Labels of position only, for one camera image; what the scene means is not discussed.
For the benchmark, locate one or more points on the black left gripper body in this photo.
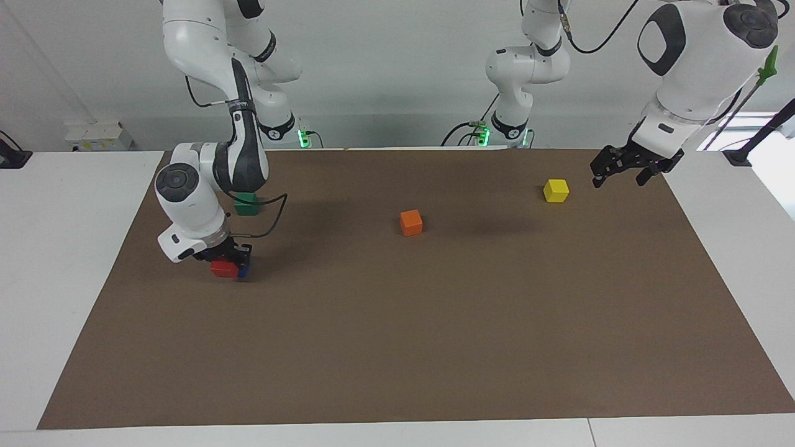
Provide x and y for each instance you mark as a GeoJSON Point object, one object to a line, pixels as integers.
{"type": "Point", "coordinates": [646, 158]}

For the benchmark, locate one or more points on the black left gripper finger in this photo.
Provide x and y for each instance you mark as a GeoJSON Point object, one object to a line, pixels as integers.
{"type": "Point", "coordinates": [661, 169]}
{"type": "Point", "coordinates": [605, 160]}

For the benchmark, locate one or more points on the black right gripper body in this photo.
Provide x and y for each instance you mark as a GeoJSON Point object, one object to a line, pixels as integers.
{"type": "Point", "coordinates": [223, 248]}

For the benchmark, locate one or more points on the red cube block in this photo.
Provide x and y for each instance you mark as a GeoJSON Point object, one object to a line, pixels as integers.
{"type": "Point", "coordinates": [223, 269]}

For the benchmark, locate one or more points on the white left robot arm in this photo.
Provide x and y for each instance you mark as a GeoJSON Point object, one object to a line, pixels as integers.
{"type": "Point", "coordinates": [702, 68]}

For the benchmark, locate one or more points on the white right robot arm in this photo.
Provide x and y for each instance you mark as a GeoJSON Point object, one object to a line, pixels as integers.
{"type": "Point", "coordinates": [186, 205]}

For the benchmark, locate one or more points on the blue cube block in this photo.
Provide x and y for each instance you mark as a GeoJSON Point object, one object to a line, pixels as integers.
{"type": "Point", "coordinates": [244, 272]}

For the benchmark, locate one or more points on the green cube block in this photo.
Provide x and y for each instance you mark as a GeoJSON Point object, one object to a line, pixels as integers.
{"type": "Point", "coordinates": [246, 208]}

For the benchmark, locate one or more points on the yellow cube block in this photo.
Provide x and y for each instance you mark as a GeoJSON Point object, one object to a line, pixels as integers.
{"type": "Point", "coordinates": [556, 190]}

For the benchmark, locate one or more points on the orange cube block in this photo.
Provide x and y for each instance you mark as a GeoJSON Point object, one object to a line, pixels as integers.
{"type": "Point", "coordinates": [411, 223]}

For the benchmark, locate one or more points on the green tipped grabber stick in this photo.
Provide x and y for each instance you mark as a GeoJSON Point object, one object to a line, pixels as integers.
{"type": "Point", "coordinates": [769, 65]}

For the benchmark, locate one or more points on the white power box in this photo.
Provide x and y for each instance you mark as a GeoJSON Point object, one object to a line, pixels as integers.
{"type": "Point", "coordinates": [99, 136]}

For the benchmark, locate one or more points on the brown table mat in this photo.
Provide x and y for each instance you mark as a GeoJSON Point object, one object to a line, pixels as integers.
{"type": "Point", "coordinates": [397, 341]}

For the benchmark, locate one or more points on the black table clamp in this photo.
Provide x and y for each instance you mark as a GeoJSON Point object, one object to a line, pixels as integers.
{"type": "Point", "coordinates": [12, 158]}

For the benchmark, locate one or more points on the black camera stand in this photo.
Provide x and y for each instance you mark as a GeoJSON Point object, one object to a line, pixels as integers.
{"type": "Point", "coordinates": [739, 155]}

